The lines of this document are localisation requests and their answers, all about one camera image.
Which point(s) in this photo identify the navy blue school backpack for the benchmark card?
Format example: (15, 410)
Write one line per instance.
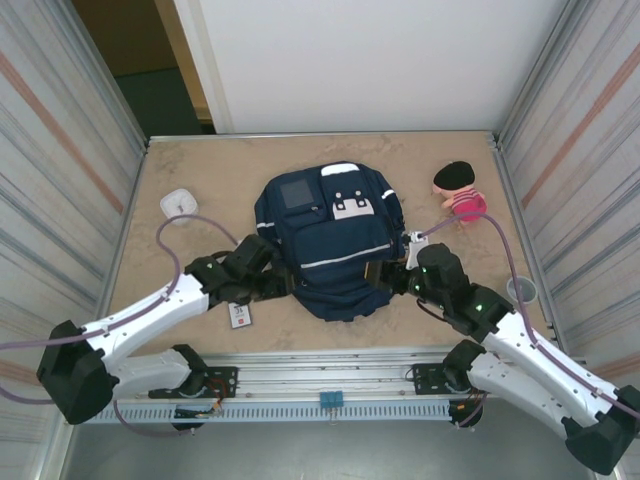
(330, 240)

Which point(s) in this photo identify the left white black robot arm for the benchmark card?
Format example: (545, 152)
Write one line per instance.
(150, 310)

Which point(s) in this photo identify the white card pack red logo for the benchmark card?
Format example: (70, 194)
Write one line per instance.
(240, 317)

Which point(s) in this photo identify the small grey cup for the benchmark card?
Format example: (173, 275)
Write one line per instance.
(526, 295)

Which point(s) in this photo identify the small white square box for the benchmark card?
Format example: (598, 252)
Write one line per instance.
(178, 202)

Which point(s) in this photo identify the plush doll pink striped shirt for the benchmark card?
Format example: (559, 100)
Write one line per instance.
(460, 175)

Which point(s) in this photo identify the blue terminal clip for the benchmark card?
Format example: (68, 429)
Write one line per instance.
(331, 400)

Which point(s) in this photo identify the base wiring bundle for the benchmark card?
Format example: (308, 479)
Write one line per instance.
(467, 407)
(217, 400)

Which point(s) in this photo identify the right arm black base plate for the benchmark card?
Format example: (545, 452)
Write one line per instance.
(425, 377)

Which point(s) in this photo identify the aluminium rail frame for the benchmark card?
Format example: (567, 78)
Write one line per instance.
(325, 370)

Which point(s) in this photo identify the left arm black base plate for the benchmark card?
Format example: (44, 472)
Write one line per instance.
(225, 380)

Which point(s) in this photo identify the white door frame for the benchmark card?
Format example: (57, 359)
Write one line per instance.
(200, 50)

